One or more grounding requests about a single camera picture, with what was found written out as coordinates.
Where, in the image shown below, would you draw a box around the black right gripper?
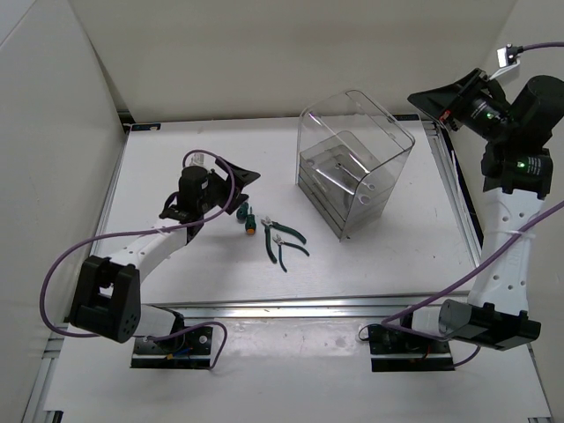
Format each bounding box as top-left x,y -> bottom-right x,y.
408,69 -> 516,144

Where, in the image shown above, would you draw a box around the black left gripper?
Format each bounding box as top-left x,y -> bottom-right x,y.
198,158 -> 260,215

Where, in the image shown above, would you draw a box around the green orange stubby screwdriver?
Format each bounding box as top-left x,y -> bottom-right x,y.
244,207 -> 256,235

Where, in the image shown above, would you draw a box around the green handled cutter pliers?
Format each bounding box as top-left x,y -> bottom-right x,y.
265,235 -> 310,273

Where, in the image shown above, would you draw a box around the clear plastic organizer case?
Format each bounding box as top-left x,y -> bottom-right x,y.
296,89 -> 415,240

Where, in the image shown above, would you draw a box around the smoky clear plastic drawer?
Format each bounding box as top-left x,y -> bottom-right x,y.
298,130 -> 397,240

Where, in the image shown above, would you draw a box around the silver combination wrench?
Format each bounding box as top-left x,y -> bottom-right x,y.
305,159 -> 375,208

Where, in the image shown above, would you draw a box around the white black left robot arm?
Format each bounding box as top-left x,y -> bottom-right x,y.
69,159 -> 260,353

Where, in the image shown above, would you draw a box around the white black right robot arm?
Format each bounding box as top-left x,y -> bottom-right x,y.
396,69 -> 563,353

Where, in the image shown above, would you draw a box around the blue tape label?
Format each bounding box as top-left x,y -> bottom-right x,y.
130,123 -> 161,131

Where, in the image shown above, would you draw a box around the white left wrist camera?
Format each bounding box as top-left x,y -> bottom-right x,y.
185,152 -> 205,167

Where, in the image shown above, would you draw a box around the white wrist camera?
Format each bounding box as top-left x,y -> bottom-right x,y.
185,152 -> 205,167
489,44 -> 523,80

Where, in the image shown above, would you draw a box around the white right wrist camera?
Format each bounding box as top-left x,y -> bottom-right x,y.
489,44 -> 523,80

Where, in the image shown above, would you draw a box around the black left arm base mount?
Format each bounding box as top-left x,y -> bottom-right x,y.
130,325 -> 213,370

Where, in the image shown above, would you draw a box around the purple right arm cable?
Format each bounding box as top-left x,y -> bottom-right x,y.
381,40 -> 564,369

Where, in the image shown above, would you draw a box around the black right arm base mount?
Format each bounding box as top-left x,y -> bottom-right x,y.
358,323 -> 455,373

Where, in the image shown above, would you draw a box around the aluminium table rail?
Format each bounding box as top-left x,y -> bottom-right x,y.
21,294 -> 472,423

